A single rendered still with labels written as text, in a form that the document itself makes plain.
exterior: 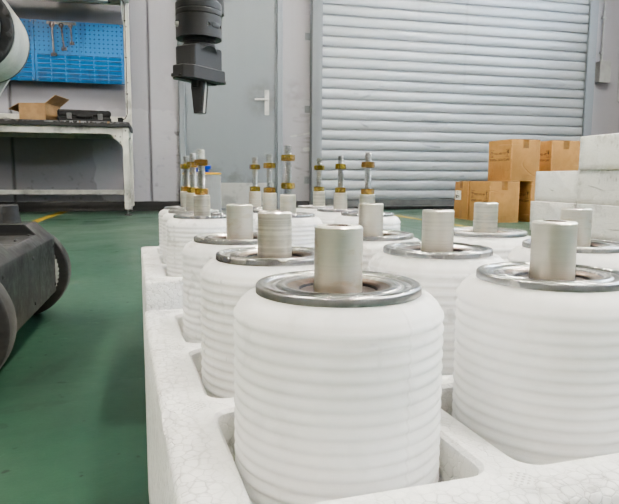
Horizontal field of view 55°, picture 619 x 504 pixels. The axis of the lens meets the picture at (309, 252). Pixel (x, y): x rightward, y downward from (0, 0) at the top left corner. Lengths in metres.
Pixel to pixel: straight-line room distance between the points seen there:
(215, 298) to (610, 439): 0.22
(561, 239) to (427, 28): 6.31
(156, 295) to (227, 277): 0.39
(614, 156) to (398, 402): 3.17
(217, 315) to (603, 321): 0.21
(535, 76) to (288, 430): 6.95
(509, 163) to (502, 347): 4.31
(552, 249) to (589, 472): 0.11
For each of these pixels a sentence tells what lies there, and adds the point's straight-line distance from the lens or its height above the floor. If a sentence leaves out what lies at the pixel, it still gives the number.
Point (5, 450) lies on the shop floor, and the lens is 0.78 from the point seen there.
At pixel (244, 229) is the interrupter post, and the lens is 0.49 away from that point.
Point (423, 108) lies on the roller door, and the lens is 6.46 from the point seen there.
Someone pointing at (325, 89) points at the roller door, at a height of 1.19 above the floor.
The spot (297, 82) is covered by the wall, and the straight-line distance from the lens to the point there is 6.14.
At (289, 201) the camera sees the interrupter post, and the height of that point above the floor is 0.27.
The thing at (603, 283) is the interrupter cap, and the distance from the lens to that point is 0.31.
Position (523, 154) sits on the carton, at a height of 0.49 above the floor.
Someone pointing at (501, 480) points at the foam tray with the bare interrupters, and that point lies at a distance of 0.27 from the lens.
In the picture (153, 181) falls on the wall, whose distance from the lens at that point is 5.92.
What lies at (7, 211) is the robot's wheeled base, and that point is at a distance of 1.34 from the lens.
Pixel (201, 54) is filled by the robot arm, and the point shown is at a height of 0.54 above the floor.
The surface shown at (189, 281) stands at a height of 0.22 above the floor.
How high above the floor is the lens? 0.30
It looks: 7 degrees down
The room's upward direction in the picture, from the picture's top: straight up
